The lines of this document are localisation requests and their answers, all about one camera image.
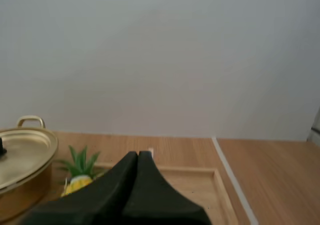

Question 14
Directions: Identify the shallow wooden tray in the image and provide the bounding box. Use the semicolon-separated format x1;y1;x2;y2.
93;161;238;225

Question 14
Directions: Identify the gold lid with black knob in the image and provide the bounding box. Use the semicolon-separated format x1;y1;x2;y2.
0;127;59;195

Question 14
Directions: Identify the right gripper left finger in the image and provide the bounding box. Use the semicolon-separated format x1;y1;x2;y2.
18;151;139;225

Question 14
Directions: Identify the yellow toy pineapple green crown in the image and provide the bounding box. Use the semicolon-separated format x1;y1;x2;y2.
55;145;107;198

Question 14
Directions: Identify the gold pot with two handles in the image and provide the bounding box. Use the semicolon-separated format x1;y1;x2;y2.
0;115;53;225

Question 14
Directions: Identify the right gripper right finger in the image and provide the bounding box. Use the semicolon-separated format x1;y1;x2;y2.
122;150;213;225

